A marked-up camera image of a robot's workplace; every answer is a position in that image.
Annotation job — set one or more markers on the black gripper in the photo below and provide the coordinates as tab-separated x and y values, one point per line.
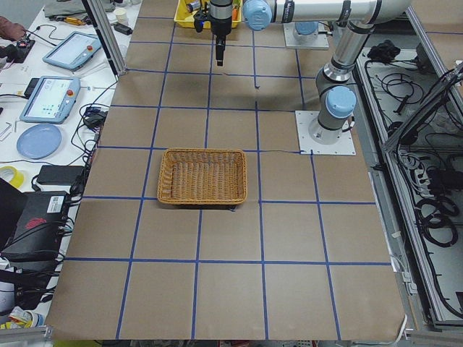
221	27

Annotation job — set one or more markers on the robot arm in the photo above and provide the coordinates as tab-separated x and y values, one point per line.
309	30
358	19

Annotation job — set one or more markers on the yellow tape roll on desk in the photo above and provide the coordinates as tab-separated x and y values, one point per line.
12	176

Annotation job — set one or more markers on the orange toy carrot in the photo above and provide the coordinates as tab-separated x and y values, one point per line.
235	13

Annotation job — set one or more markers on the yellow plastic tray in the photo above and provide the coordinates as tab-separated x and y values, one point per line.
185	19

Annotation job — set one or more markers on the small silver black can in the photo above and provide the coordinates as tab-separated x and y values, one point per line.
193	6

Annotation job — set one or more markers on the brown wicker basket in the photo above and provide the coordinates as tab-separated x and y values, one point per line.
201	176

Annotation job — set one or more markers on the upper teach pendant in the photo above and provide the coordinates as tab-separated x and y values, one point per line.
74	51

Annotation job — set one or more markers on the teach pendant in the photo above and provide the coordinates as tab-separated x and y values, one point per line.
74	51
51	100

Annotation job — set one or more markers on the lower teach pendant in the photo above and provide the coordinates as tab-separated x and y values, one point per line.
51	100

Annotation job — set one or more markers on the blue plate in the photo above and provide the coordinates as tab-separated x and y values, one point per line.
39	141

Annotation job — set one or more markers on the black power adapter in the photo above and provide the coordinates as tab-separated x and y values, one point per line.
57	176

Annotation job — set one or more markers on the black computer box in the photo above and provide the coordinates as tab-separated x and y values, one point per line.
32	223

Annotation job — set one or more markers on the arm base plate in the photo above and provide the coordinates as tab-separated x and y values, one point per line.
319	43
315	140

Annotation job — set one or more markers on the aluminium frame post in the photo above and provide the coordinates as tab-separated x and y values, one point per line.
103	28

